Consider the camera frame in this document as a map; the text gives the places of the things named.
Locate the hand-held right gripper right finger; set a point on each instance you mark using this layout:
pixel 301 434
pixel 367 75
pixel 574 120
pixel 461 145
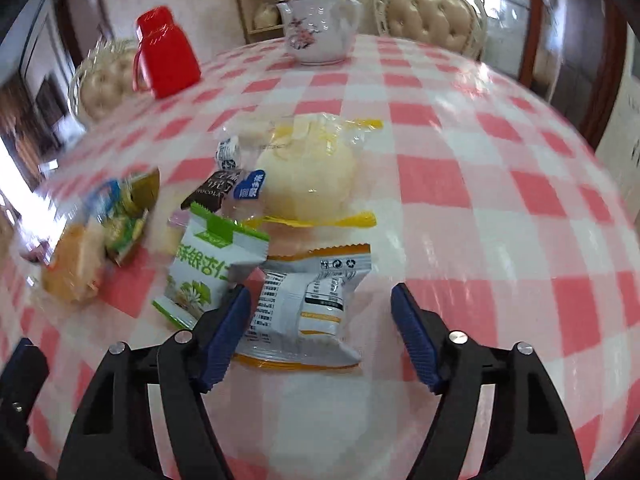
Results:
pixel 415 340

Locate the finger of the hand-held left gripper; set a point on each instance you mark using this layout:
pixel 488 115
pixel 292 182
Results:
pixel 22 375

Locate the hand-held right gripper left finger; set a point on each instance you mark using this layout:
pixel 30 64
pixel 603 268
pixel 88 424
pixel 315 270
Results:
pixel 227 335

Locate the white orange snack packet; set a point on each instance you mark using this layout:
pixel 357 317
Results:
pixel 300 305

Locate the clear yellow-edged bread packet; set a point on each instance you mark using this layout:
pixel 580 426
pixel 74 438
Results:
pixel 305 180

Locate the clear white snack packet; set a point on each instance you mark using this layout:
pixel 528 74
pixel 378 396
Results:
pixel 255 130

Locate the green white snack packet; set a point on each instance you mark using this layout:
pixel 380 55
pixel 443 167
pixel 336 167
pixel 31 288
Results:
pixel 200 270

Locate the orange cake packet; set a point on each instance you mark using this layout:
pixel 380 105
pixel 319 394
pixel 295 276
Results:
pixel 70 265

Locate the pink snack packet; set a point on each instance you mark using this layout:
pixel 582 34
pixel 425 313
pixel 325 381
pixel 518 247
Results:
pixel 177 225

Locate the red white checkered tablecloth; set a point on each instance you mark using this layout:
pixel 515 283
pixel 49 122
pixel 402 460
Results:
pixel 450 210

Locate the brown chocolate packet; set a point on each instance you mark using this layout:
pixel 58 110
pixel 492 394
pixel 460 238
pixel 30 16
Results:
pixel 210 190

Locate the green yellow snack packet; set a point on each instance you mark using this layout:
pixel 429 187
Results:
pixel 130 220

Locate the clear blue label packet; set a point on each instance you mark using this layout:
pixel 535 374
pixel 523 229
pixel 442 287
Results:
pixel 248 185

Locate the small blue white candy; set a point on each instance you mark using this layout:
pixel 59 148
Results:
pixel 228 152

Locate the beige tufted chair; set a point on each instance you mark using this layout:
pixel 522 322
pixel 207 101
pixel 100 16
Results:
pixel 102 82
pixel 435 15

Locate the red plastic cup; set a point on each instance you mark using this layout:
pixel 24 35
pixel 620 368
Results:
pixel 167 55

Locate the beige ceramic jar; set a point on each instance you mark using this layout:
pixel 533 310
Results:
pixel 265 16

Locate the white floral teapot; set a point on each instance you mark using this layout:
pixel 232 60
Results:
pixel 317 25

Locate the wooden door frame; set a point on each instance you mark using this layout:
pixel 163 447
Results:
pixel 600 60

